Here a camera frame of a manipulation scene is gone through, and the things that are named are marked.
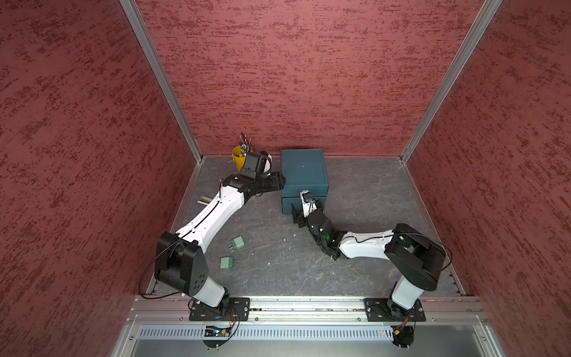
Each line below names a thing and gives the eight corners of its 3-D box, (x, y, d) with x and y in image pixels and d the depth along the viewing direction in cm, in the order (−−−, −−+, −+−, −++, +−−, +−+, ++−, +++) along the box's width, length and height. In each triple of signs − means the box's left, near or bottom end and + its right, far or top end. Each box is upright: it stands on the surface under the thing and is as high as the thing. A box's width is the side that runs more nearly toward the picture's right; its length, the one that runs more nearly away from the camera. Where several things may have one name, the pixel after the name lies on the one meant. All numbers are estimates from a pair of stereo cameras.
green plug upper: (231, 253, 89) (230, 250, 87) (228, 244, 91) (226, 242, 89) (246, 245, 91) (245, 243, 89) (242, 237, 93) (241, 234, 91)
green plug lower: (220, 269, 85) (218, 267, 83) (222, 258, 87) (221, 256, 85) (235, 269, 85) (233, 267, 83) (236, 258, 87) (235, 256, 85)
